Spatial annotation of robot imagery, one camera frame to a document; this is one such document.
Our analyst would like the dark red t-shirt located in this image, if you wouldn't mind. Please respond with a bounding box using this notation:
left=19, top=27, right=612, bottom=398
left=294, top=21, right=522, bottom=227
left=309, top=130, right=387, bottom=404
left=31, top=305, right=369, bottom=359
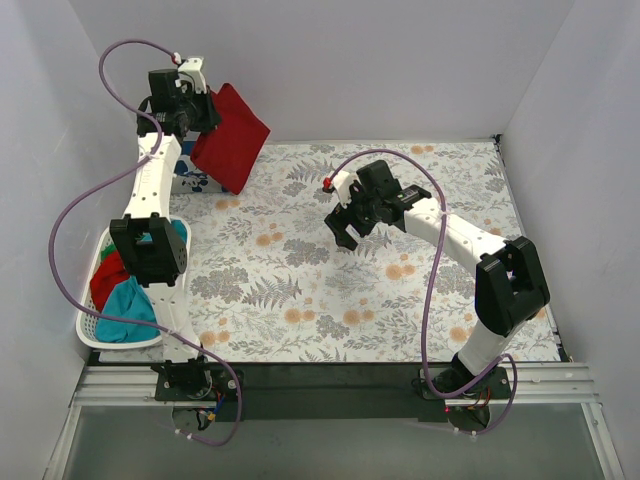
left=190, top=83, right=271, bottom=195

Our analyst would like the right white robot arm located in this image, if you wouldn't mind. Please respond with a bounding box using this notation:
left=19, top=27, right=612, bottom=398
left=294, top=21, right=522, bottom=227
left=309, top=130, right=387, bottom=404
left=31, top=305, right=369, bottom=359
left=323, top=160, right=550, bottom=399

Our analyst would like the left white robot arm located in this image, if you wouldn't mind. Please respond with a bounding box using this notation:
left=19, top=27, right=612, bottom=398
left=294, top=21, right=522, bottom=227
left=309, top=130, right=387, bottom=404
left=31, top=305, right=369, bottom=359
left=109, top=58, right=221, bottom=400

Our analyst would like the folded blue printed t-shirt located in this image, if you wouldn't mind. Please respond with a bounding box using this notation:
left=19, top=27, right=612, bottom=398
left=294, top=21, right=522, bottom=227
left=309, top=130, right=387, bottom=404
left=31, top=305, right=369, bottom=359
left=171, top=140, right=227, bottom=194

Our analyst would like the floral patterned table cloth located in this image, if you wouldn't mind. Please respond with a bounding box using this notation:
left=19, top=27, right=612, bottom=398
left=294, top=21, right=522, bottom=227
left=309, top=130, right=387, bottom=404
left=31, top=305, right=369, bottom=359
left=97, top=140, right=571, bottom=364

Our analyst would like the green t-shirt in basket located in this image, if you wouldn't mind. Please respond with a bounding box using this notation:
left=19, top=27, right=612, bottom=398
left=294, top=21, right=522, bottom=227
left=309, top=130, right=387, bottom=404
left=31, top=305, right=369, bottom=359
left=100, top=244, right=116, bottom=262

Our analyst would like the red t-shirt in basket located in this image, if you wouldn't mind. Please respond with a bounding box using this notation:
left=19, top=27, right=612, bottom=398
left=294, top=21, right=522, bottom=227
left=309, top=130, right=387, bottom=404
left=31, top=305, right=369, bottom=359
left=89, top=250, right=130, bottom=311

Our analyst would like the turquoise t-shirt in basket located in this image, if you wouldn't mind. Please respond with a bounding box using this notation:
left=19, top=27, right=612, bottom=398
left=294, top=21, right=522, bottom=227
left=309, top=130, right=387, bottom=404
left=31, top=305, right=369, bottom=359
left=94, top=222, right=190, bottom=344

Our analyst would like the white plastic laundry basket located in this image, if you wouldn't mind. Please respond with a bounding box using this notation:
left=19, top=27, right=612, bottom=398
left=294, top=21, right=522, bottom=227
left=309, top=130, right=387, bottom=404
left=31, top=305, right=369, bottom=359
left=76, top=228, right=162, bottom=351

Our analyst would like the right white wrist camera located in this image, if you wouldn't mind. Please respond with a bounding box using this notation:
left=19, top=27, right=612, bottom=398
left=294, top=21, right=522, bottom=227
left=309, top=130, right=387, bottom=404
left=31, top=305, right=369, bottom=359
left=323, top=170, right=358, bottom=207

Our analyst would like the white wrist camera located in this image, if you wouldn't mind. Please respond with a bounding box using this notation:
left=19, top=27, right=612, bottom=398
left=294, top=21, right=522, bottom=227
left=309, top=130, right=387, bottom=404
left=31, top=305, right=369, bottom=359
left=172, top=52, right=208, bottom=94
left=323, top=170, right=358, bottom=207

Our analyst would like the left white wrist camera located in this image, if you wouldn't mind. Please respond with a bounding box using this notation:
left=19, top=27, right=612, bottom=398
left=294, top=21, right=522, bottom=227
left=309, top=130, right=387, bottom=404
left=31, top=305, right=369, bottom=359
left=172, top=52, right=208, bottom=94

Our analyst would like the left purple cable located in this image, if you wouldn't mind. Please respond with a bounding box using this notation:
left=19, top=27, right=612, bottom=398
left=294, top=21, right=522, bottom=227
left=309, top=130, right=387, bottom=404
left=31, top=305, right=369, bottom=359
left=47, top=38, right=244, bottom=447

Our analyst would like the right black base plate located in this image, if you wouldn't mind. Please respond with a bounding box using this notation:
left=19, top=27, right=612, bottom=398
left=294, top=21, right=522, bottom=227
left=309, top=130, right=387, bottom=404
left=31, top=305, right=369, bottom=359
left=411, top=367, right=512, bottom=400

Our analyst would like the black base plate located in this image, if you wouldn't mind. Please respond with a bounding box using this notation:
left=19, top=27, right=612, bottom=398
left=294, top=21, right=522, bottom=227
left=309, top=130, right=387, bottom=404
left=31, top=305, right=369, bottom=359
left=152, top=365, right=244, bottom=401
left=411, top=367, right=512, bottom=400

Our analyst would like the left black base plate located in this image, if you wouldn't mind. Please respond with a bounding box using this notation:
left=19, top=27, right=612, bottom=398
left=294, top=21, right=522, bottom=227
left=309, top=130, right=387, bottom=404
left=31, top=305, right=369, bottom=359
left=152, top=365, right=244, bottom=401

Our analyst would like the aluminium frame rail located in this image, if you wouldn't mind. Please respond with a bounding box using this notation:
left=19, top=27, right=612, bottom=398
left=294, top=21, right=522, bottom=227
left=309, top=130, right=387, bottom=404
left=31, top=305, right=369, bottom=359
left=73, top=362, right=601, bottom=406

